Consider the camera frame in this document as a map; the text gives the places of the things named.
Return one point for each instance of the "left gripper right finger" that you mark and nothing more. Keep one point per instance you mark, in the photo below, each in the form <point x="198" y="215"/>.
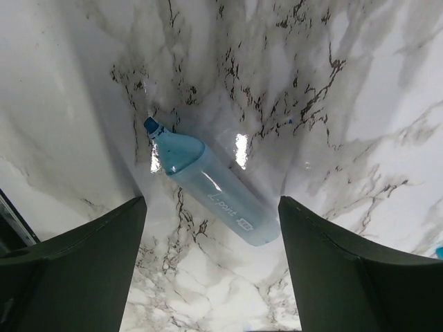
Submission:
<point x="344" y="282"/>

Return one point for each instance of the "light blue eraser block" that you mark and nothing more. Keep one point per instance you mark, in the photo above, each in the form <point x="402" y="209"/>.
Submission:
<point x="439" y="252"/>

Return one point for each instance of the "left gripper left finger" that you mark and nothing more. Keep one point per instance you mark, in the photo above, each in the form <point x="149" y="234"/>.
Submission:
<point x="76" y="281"/>

